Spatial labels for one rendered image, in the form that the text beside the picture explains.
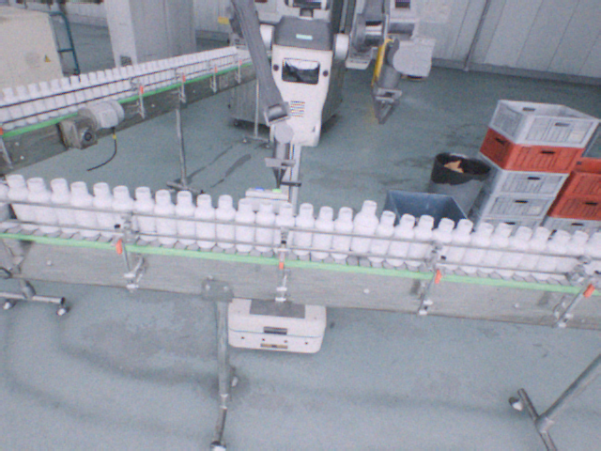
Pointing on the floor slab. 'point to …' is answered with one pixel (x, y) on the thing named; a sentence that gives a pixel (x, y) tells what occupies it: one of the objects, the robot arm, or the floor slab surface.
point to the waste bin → (456, 186)
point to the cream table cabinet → (26, 50)
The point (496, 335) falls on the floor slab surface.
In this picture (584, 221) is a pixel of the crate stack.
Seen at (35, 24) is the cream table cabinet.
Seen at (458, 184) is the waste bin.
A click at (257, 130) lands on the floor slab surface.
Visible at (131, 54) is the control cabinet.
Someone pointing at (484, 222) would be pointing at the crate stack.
